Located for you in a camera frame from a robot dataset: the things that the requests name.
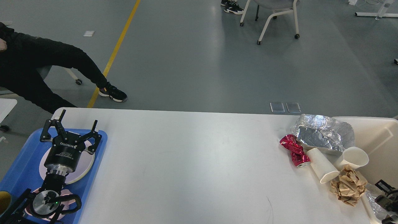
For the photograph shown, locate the foil container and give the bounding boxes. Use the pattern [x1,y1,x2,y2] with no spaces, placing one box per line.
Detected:
[290,114,355,155]

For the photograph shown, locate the white stand base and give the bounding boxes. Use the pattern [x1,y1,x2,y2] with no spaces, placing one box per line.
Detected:
[354,0,398,20]

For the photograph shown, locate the blue plastic tray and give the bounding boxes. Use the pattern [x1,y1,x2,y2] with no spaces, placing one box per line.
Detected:
[0,129,108,224]

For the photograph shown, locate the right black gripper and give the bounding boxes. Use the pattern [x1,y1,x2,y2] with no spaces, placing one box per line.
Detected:
[374,180,398,224]

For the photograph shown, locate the crumpled brown paper scrap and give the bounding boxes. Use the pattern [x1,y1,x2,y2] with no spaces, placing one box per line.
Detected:
[330,164,368,207]

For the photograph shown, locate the left floor socket cover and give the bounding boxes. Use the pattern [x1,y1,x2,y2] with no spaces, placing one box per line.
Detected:
[270,102,285,113]

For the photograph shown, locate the white side table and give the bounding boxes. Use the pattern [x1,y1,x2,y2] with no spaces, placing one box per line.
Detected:
[0,98,17,123]

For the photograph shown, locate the floor socket cover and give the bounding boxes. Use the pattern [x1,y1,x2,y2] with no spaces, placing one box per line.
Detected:
[286,102,301,113]
[270,102,285,113]

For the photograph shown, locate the white plastic bin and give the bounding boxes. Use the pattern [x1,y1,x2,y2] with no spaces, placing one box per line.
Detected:
[331,117,398,223]

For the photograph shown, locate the crushed red can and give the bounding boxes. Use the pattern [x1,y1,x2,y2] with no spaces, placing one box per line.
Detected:
[280,134,311,168]

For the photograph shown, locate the white paper cup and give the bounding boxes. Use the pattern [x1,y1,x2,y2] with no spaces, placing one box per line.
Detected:
[333,147,369,170]
[307,148,339,184]

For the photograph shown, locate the foil tray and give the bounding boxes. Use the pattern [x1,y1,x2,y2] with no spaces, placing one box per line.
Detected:
[361,183,387,224]

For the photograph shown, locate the white frame office chair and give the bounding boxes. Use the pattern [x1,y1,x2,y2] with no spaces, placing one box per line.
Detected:
[253,0,300,45]

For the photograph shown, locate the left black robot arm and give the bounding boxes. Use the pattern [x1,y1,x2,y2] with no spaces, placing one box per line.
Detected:
[1,110,106,224]

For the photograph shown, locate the right floor socket cover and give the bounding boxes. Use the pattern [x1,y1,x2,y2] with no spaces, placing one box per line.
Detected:
[286,102,301,113]

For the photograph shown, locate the black sneaker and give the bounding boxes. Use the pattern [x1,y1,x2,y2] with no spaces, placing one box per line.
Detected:
[99,82,127,102]

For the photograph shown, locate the light green plate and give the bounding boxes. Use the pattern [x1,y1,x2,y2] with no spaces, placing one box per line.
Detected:
[75,159,95,184]

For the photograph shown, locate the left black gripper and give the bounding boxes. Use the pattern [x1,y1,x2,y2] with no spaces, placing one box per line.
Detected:
[39,109,102,173]

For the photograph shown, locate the black sneakers at top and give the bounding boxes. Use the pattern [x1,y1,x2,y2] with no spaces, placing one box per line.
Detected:
[220,0,244,15]

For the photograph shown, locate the seated person in black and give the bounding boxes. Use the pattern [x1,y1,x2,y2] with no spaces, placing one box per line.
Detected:
[0,23,108,113]

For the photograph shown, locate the pink plate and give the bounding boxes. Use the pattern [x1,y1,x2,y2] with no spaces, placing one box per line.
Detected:
[39,148,95,185]

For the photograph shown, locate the dark teal cup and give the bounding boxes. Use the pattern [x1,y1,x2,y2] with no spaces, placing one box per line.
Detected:
[0,190,12,215]

